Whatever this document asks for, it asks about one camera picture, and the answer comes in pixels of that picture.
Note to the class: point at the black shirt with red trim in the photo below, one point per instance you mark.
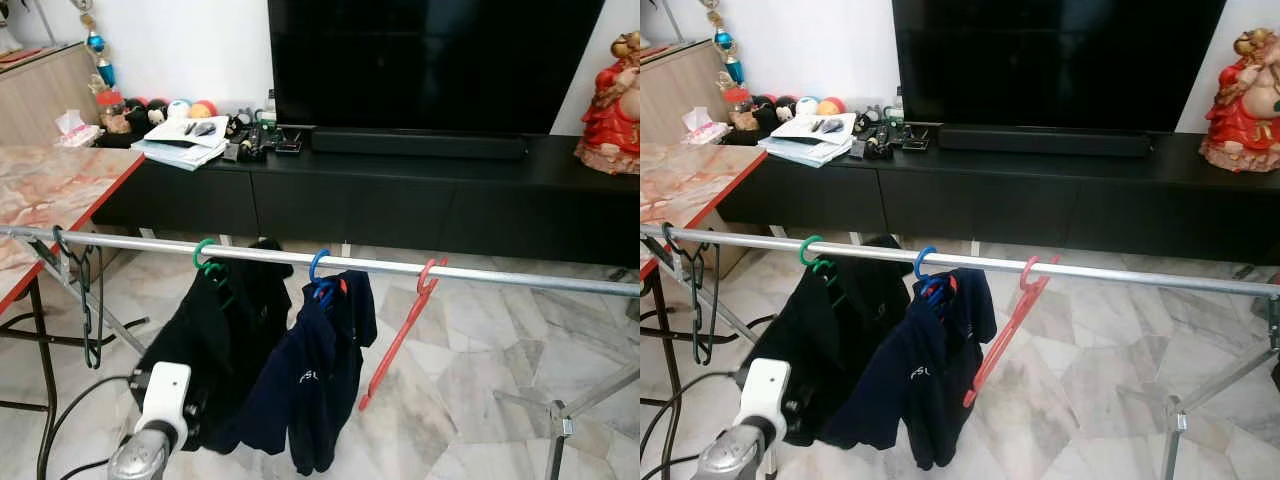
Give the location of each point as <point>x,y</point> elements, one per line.
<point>245,330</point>
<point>860,330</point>

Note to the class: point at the green plastic hanger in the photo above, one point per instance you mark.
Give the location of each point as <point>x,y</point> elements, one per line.
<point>213,268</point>
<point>820,266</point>

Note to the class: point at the blue plastic hanger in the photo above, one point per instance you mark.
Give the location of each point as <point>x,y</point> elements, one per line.
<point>325,292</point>
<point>935,290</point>

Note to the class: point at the red plastic hanger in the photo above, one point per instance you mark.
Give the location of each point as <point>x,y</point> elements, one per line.
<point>428,283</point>
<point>1035,282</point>

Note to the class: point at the navy blue shirt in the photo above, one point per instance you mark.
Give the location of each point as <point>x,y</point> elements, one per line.
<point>930,380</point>
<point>320,380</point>

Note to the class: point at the silver metal clothes rack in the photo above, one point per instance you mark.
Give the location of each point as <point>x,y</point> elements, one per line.
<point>270,256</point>
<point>1100,273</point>

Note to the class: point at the pink marble folding table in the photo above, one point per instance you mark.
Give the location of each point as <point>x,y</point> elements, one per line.
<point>50,190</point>
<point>680,185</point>

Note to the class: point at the white paper stack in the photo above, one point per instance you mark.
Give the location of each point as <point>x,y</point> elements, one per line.
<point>805,146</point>
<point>180,148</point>

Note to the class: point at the black tabletop gadget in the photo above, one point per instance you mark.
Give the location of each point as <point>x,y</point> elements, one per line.
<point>880,138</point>
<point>255,140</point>

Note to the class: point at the grey computer mouse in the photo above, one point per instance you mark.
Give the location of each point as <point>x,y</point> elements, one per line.
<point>205,129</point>
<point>833,125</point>

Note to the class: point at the pink tissue pack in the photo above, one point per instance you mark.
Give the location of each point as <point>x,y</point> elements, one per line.
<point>705,130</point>
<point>78,133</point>

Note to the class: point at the black and white plush toy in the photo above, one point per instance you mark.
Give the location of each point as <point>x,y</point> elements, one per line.
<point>785,110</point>
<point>157,113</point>

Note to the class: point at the black round plush toy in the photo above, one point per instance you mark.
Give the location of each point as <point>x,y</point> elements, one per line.
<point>135,110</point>
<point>762,108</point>

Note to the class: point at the clear bottle green label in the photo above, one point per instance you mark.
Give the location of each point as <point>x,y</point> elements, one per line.
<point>268,112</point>
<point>895,108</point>

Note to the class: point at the red-lidded jar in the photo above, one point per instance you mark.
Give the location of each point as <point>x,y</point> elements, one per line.
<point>110,105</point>
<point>738,100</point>

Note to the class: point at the light wooden sideboard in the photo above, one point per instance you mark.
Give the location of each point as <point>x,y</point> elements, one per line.
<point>40,95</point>
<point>680,90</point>

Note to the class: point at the red laughing Buddha statue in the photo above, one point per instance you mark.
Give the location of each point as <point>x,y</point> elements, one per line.
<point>1240,120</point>
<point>612,120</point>

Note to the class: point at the black soundbar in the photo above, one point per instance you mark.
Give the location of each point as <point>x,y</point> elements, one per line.
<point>1040,140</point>
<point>420,143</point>

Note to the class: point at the blue and gold trophy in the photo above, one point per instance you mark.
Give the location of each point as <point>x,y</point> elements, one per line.
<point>98,45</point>
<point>724,40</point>

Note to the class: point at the black flat television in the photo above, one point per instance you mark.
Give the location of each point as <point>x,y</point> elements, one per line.
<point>1050,60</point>
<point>430,60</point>

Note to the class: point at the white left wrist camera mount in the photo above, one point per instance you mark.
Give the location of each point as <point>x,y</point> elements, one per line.
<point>168,390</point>
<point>765,388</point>

